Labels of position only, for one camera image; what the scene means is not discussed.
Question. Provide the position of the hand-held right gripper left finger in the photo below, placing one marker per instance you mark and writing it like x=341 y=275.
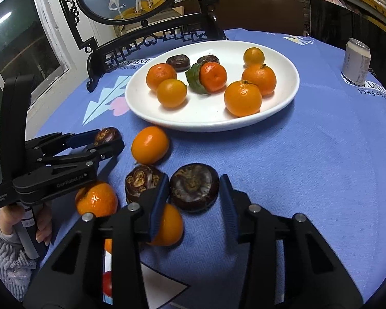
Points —
x=157 y=206

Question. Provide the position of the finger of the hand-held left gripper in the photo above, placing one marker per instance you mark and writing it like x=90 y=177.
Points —
x=80 y=138
x=99 y=153

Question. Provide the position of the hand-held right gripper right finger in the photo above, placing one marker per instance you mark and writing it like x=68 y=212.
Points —
x=228 y=206

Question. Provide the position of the dark brown water chestnut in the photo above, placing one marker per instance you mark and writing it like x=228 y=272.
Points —
x=194 y=191
x=178 y=62
x=141 y=182
x=208 y=59
x=106 y=136

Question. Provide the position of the smooth small orange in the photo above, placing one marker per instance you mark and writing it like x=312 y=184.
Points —
x=150 y=149
x=108 y=246
x=170 y=228
x=171 y=92
x=253 y=56

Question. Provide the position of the red cherry tomato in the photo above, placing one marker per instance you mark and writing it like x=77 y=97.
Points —
x=106 y=285

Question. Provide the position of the white oval plate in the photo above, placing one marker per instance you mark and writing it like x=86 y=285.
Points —
x=206 y=112

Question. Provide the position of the large textured orange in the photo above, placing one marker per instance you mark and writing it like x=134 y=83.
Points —
x=160 y=75

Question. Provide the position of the big orange mandarin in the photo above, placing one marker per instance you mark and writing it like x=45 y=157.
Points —
x=243 y=98

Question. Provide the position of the mandarin with green leaf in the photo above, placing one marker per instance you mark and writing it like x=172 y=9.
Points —
x=213 y=76

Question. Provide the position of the person's left forearm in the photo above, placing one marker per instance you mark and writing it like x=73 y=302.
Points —
x=6 y=264

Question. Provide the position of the person's left hand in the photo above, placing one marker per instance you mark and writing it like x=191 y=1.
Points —
x=6 y=222

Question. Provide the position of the blue printed tablecloth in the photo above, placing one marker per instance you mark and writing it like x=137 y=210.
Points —
x=292 y=167

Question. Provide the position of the window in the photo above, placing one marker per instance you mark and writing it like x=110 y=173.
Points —
x=16 y=45

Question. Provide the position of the round deer screen black stand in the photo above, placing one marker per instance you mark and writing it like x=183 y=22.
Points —
x=135 y=6

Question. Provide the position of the white drink can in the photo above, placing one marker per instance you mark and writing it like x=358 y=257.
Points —
x=357 y=61

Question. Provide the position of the brown cardboard box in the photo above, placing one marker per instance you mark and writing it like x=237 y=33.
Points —
x=260 y=13

